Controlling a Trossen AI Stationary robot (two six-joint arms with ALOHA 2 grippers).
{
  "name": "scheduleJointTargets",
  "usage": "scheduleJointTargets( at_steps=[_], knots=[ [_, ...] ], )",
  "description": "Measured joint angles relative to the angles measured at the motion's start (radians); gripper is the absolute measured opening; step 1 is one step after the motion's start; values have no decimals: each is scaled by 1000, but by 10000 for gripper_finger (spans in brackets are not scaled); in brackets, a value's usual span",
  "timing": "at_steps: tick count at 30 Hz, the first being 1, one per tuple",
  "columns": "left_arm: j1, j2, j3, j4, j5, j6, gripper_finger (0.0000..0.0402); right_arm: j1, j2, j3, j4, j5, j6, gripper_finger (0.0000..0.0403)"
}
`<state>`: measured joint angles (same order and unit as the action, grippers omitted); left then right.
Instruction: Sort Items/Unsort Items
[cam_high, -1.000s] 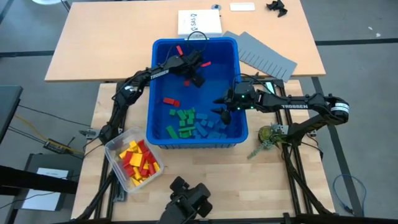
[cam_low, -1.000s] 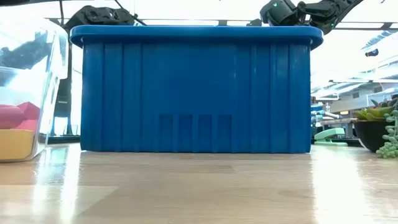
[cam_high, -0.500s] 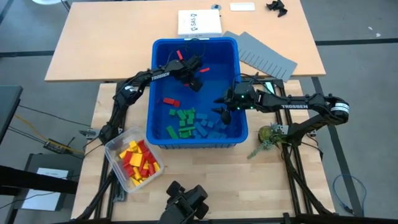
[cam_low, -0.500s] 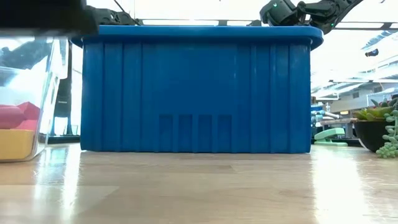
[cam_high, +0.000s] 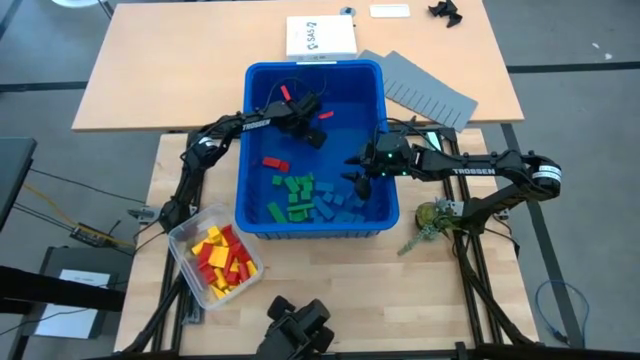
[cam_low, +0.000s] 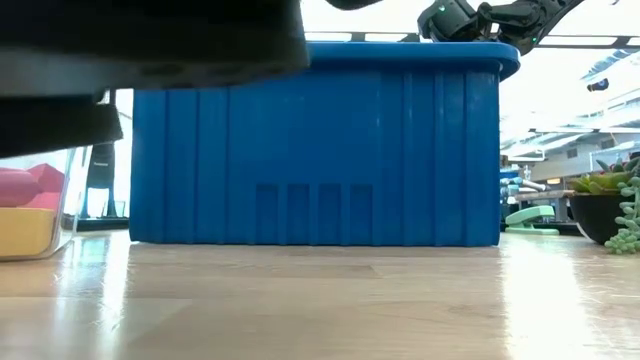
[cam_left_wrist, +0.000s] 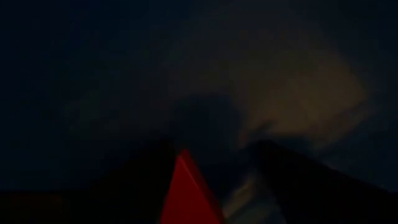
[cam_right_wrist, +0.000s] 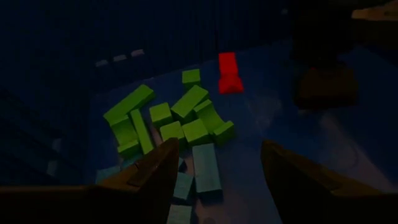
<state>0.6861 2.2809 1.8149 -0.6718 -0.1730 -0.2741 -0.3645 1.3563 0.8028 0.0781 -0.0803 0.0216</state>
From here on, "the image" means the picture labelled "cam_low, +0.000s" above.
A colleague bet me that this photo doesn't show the black pillar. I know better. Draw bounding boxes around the black pillar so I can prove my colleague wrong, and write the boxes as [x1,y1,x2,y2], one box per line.
[84,89,119,220]

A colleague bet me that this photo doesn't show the artificial succulent in black pot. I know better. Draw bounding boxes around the artificial succulent in black pot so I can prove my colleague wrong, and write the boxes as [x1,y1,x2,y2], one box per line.
[567,154,640,256]

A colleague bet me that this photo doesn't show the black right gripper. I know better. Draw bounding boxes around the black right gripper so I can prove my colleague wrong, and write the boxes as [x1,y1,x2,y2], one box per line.
[417,0,496,44]

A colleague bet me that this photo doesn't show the red foam block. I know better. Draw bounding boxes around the red foam block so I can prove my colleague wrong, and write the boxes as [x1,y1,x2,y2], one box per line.
[24,192,64,210]
[27,163,66,196]

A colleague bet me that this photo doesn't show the clear plastic block box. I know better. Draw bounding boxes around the clear plastic block box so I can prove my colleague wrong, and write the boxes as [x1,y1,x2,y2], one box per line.
[0,144,95,262]

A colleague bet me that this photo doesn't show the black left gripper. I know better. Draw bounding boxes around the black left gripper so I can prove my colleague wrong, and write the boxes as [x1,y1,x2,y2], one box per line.
[0,0,311,159]

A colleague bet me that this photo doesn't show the large blue plastic bin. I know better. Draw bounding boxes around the large blue plastic bin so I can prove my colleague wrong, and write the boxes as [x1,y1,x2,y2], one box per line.
[128,41,521,248]

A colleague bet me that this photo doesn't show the pink foam block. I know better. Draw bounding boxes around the pink foam block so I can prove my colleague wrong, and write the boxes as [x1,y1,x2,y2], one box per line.
[0,167,44,209]

